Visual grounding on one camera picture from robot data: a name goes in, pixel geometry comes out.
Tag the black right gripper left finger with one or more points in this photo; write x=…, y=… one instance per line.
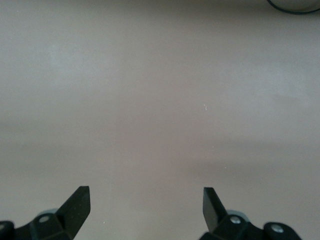
x=72, y=212

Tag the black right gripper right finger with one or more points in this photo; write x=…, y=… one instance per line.
x=215, y=212

